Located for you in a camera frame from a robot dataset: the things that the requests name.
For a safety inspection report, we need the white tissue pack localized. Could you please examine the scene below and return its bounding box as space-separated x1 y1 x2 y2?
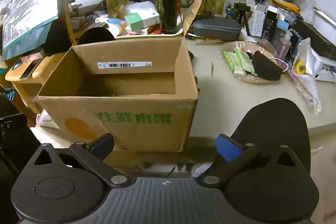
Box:
142 9 160 28

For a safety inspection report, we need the wooden chair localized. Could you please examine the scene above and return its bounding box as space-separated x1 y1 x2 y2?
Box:
5 0 78 122

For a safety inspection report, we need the white round jar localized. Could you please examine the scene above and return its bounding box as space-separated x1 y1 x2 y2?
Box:
109 23 126 35

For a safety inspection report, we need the grey smartphone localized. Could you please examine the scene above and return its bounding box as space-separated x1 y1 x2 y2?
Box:
20 57 42 80

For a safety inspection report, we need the black electronic device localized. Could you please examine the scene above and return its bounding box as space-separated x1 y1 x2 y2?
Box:
294 19 336 56

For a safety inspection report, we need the white plastic tray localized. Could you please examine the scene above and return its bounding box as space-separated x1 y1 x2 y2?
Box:
105 14 185 38

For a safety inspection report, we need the black carton box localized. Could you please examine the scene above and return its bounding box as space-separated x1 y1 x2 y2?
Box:
262 6 278 41

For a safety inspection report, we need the black chair backrest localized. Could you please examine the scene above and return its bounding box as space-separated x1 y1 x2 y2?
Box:
231 98 311 169

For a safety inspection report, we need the brown cardboard box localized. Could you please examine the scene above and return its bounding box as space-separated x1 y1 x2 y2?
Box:
33 38 199 168

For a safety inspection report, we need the black soft pouch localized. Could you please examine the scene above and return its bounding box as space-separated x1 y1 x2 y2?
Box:
252 50 284 81

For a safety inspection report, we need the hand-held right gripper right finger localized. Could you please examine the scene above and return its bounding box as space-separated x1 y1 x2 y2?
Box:
202 133 307 186

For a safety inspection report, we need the clear bag of items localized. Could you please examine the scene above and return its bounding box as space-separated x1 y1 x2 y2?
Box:
220 41 289 84

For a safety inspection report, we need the clear plastic bag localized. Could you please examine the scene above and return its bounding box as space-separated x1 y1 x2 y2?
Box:
291 38 322 111

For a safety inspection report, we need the yellow bag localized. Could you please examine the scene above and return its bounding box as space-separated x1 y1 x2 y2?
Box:
270 0 300 14

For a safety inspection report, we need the white plastic bag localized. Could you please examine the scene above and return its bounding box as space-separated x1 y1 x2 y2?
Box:
123 1 155 14

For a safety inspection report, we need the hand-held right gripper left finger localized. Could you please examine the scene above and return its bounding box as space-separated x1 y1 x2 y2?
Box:
33 133 128 186

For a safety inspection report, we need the clear bag with green edge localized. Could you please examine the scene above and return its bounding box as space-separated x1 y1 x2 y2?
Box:
1 0 60 56

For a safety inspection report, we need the white printer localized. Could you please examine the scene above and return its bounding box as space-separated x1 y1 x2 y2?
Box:
310 7 336 82

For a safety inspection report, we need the grey zip case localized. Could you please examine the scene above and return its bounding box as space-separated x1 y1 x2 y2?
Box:
189 17 242 39

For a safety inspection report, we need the pink pump bottle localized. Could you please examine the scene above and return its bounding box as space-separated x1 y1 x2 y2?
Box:
273 30 293 60

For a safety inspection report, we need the brown paper bag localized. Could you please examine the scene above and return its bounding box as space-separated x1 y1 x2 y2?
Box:
182 0 204 36

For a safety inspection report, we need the black thermos bottle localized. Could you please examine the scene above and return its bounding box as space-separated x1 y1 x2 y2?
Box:
161 0 182 35

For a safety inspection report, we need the green snack packet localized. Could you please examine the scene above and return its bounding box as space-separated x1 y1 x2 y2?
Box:
234 48 255 75
223 51 238 73

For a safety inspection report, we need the black mini tripod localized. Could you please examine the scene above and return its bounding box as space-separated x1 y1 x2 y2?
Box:
234 2 252 35

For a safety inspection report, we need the black round cushion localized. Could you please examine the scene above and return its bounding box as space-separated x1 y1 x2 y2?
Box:
79 27 116 44

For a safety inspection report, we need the green white carton box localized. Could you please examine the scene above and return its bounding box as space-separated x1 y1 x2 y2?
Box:
125 13 145 31

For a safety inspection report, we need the yellow tape measure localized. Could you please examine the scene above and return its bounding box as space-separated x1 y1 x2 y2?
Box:
295 61 307 75

